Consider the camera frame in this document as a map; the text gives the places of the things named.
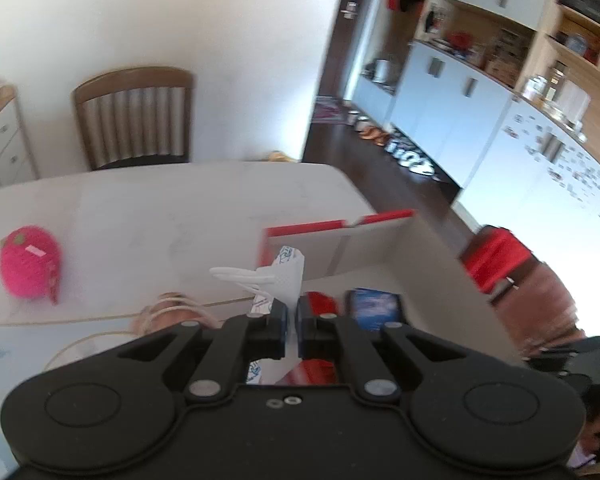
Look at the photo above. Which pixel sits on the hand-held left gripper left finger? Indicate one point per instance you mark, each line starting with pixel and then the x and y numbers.
pixel 282 320

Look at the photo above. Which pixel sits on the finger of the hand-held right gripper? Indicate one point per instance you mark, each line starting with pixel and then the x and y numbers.
pixel 565 355

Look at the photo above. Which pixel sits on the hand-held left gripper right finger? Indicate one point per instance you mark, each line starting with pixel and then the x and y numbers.
pixel 301 320

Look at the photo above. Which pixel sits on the red glossy packet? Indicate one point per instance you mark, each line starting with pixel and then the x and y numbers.
pixel 322 302

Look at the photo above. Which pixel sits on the blue packet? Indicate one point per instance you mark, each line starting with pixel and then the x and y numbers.
pixel 375 307

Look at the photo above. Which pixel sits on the white red-edged cardboard box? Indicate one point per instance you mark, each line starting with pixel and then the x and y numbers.
pixel 430 270

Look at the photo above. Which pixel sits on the pink plush strawberry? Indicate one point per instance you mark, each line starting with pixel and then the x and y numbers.
pixel 30 265

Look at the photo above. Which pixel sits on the red cloth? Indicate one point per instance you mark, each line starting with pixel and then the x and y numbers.
pixel 500 260

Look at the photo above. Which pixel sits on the white fridge with magnets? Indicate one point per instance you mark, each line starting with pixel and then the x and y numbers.
pixel 530 200

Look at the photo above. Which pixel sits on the yellow plastic bag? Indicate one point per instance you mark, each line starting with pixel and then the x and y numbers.
pixel 281 156

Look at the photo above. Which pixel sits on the row of shoes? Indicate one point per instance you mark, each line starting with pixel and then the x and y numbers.
pixel 395 147

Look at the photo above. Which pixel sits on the red patterned rug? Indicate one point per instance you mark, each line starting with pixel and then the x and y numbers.
pixel 329 109

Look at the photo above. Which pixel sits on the white storage cabinet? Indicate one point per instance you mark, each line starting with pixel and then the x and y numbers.
pixel 430 110

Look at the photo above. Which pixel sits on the glass jar with metal lid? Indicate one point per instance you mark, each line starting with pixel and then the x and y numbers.
pixel 558 79

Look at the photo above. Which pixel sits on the pale printed table mat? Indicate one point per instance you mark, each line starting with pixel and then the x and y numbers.
pixel 10 355

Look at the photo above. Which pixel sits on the brown wooden door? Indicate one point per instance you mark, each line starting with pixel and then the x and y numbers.
pixel 352 50

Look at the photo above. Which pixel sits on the wooden slat-back chair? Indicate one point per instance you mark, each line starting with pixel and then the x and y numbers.
pixel 130 77

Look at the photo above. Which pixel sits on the wooden shelving unit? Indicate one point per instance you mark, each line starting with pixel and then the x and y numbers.
pixel 525 45

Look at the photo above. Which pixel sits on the red ornament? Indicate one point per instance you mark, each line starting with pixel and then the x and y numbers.
pixel 461 42

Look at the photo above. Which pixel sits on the white drawer cabinet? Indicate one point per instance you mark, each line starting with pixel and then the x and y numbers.
pixel 5 150

